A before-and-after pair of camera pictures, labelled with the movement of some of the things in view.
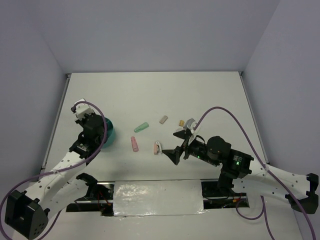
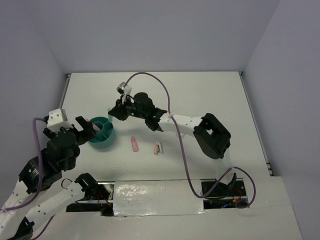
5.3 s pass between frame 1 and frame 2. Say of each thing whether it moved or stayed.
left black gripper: moved
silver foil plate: stayed
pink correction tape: stayed
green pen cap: moved
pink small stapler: stayed
